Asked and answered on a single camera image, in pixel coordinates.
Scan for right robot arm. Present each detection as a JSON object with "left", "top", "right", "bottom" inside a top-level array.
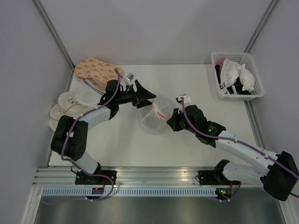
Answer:
[{"left": 167, "top": 105, "right": 299, "bottom": 201}]

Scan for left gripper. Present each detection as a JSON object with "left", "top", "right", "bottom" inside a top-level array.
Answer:
[{"left": 116, "top": 80, "right": 156, "bottom": 109}]

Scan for white blue trimmed mesh bag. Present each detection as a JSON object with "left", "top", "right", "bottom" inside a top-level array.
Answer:
[{"left": 75, "top": 79, "right": 105, "bottom": 107}]

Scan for white plastic basket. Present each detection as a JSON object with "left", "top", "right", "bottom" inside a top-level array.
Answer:
[{"left": 211, "top": 52, "right": 265, "bottom": 101}]

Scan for white bra in basket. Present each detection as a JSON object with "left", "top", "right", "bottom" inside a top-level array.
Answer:
[{"left": 220, "top": 58, "right": 255, "bottom": 94}]

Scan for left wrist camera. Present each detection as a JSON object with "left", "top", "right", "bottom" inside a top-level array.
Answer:
[{"left": 125, "top": 72, "right": 134, "bottom": 86}]

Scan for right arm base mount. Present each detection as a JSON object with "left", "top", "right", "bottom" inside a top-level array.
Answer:
[{"left": 198, "top": 170, "right": 230, "bottom": 186}]

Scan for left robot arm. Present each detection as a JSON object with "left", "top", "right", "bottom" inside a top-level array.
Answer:
[{"left": 50, "top": 80, "right": 157, "bottom": 185}]

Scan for orange patterned laundry bags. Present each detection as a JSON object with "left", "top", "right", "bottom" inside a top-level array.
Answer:
[{"left": 74, "top": 57, "right": 123, "bottom": 90}]

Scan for pink trimmed mesh laundry bag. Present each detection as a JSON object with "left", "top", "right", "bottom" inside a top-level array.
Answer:
[{"left": 140, "top": 95, "right": 175, "bottom": 134}]

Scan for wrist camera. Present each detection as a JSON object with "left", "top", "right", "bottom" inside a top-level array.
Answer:
[
  {"left": 125, "top": 72, "right": 134, "bottom": 86},
  {"left": 176, "top": 94, "right": 194, "bottom": 112}
]

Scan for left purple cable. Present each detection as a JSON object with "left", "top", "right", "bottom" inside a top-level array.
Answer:
[{"left": 60, "top": 67, "right": 124, "bottom": 175}]

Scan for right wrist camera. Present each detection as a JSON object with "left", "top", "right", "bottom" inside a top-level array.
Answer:
[{"left": 176, "top": 94, "right": 194, "bottom": 112}]

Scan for white slotted cable duct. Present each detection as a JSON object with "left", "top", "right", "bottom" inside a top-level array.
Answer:
[{"left": 42, "top": 187, "right": 217, "bottom": 197}]

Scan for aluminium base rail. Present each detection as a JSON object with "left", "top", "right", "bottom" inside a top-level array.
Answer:
[{"left": 32, "top": 166, "right": 287, "bottom": 186}]

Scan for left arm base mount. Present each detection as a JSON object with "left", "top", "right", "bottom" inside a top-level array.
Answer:
[{"left": 75, "top": 170, "right": 117, "bottom": 185}]

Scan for beige round laundry bags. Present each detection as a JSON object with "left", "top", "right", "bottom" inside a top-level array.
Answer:
[{"left": 49, "top": 91, "right": 92, "bottom": 131}]

